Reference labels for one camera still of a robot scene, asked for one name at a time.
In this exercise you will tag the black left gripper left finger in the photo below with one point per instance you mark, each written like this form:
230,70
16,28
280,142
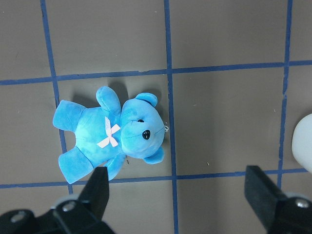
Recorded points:
83,215

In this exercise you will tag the blue teddy bear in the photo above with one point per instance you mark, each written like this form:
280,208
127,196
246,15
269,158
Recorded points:
107,134

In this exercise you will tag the white trash can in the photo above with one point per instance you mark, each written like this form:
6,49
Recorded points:
302,143

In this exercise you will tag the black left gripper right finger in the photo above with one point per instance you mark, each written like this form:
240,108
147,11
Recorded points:
278,212

